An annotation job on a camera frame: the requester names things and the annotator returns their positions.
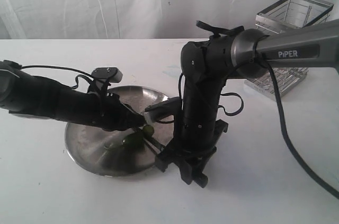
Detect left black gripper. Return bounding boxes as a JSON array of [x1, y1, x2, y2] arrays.
[[63, 91, 146, 131]]

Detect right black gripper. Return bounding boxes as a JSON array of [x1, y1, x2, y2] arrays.
[[155, 78, 228, 188]]

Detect green jalapeno pepper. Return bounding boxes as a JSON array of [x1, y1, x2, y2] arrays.
[[103, 132, 145, 153]]

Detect black handled kitchen knife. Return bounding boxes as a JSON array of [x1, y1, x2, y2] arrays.
[[134, 127, 165, 155]]

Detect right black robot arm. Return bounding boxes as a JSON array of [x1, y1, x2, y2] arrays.
[[155, 20, 338, 187]]

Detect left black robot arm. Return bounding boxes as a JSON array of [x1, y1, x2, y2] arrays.
[[1, 60, 146, 131]]

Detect round steel plate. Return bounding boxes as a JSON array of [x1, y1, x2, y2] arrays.
[[64, 85, 173, 176]]

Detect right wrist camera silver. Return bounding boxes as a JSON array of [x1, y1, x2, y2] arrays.
[[143, 96, 182, 124]]

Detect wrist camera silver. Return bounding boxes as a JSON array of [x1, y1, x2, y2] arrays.
[[143, 96, 182, 124], [91, 67, 123, 83]]

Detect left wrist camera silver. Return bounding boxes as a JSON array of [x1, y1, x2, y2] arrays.
[[91, 67, 123, 83]]

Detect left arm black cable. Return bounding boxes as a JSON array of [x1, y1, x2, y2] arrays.
[[15, 64, 93, 89]]

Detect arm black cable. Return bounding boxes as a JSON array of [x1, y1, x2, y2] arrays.
[[15, 64, 93, 89], [156, 20, 339, 198]]

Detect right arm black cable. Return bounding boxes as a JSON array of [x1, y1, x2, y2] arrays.
[[156, 20, 339, 198]]

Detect wire metal utensil holder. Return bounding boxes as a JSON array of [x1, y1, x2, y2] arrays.
[[245, 0, 333, 102]]

